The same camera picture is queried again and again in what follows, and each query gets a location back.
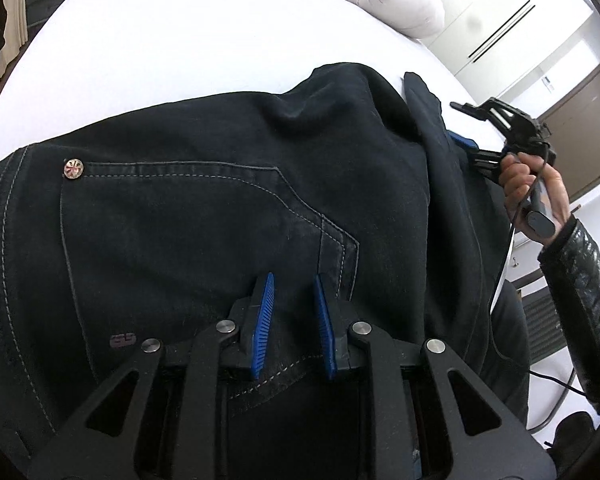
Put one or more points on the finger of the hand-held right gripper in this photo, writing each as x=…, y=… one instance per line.
x=462, y=140
x=480, y=110

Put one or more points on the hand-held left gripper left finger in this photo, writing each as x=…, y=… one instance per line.
x=261, y=327

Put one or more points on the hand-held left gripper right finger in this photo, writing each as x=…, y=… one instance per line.
x=325, y=327

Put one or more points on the black pants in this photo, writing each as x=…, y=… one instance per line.
x=180, y=235

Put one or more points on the person's right forearm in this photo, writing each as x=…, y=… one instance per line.
x=585, y=310

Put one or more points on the person's right hand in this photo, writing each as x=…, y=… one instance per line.
x=515, y=180

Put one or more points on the brown door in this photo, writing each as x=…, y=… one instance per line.
x=585, y=130

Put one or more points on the white wardrobe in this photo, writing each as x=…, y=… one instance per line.
x=490, y=15

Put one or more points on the radiator grille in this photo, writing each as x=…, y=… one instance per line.
x=542, y=325

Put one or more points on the dark cloth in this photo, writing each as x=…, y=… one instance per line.
x=575, y=435

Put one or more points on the beige curtain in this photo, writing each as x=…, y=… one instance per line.
x=15, y=15

